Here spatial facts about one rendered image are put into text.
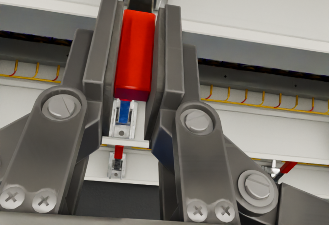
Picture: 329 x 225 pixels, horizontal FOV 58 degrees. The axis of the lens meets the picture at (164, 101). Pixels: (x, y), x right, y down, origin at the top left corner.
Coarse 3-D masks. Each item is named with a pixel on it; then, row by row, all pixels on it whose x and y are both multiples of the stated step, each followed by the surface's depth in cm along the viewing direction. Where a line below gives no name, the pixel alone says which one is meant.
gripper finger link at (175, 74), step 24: (168, 24) 9; (168, 48) 9; (192, 48) 10; (168, 72) 8; (192, 72) 9; (168, 96) 8; (192, 96) 9; (168, 120) 8; (168, 144) 8; (168, 168) 9; (240, 168) 8; (240, 192) 7; (264, 192) 7
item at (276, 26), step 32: (0, 0) 14; (32, 0) 14; (64, 0) 14; (96, 0) 15; (192, 0) 15; (224, 0) 16; (256, 0) 16; (288, 0) 16; (320, 0) 17; (32, 32) 18; (64, 32) 17; (192, 32) 15; (224, 32) 16; (256, 32) 16; (288, 32) 16; (320, 32) 16; (256, 64) 20; (288, 64) 19; (320, 64) 19
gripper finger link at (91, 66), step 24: (96, 24) 9; (120, 24) 9; (72, 48) 9; (96, 48) 8; (72, 72) 8; (96, 72) 8; (96, 96) 8; (24, 120) 7; (96, 120) 8; (0, 144) 7; (96, 144) 9; (0, 168) 6
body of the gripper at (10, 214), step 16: (0, 224) 5; (16, 224) 5; (32, 224) 5; (48, 224) 5; (64, 224) 5; (80, 224) 5; (96, 224) 5; (112, 224) 5; (128, 224) 5; (144, 224) 5; (160, 224) 6; (176, 224) 6; (192, 224) 6; (208, 224) 6
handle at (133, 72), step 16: (128, 0) 12; (144, 0) 12; (128, 16) 11; (144, 16) 11; (128, 32) 10; (144, 32) 11; (128, 48) 10; (144, 48) 10; (128, 64) 10; (144, 64) 10; (128, 80) 9; (144, 80) 10; (128, 96) 10; (144, 96) 10
